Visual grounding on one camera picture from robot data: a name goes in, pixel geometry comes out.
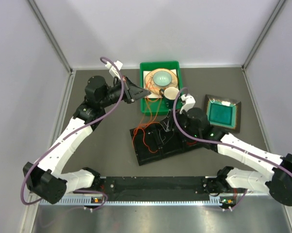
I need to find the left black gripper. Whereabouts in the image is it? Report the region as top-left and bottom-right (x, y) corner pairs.
(99, 75), (151, 108)

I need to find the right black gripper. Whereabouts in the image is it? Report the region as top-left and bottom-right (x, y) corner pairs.
(160, 106), (201, 138)

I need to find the orange cable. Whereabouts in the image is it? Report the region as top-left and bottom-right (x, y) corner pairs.
(131, 72), (164, 153)

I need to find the thin black cable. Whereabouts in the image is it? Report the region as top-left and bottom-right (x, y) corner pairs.
(157, 121), (176, 148)

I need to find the red cable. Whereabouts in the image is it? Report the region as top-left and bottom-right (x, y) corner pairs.
(184, 139), (202, 148)

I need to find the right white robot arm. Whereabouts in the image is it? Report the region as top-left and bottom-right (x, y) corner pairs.
(160, 107), (292, 206)

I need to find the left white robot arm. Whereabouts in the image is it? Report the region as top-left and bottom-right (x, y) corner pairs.
(20, 76), (150, 204)

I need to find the round tan plate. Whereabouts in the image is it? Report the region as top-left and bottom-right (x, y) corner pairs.
(144, 68), (179, 94)

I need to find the white square plate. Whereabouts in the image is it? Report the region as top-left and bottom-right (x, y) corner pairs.
(142, 68), (178, 100)

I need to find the black three-compartment tray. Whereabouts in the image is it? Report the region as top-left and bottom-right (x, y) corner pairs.
(130, 122), (202, 166)

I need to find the dark green mug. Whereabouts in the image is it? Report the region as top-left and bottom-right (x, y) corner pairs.
(159, 87), (179, 109)

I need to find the teal square glazed plate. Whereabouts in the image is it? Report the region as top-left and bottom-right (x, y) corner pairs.
(203, 94), (242, 133)

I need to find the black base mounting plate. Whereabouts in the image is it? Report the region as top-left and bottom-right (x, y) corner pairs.
(97, 176), (234, 201)

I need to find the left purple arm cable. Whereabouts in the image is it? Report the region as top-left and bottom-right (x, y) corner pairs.
(21, 57), (126, 212)

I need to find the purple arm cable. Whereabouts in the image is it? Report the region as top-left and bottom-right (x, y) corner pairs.
(21, 57), (126, 212)
(172, 87), (292, 212)

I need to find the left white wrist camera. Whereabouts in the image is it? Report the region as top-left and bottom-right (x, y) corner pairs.
(105, 61), (123, 79)

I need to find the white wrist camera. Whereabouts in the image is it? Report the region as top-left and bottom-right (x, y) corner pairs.
(179, 94), (195, 114)
(105, 61), (123, 79)

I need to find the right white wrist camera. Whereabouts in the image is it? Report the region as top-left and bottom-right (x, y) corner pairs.
(179, 94), (195, 114)

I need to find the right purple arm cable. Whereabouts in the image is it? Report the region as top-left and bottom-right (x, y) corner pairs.
(172, 87), (292, 212)

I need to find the grey slotted cable duct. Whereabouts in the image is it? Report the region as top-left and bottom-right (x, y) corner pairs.
(39, 196), (224, 206)

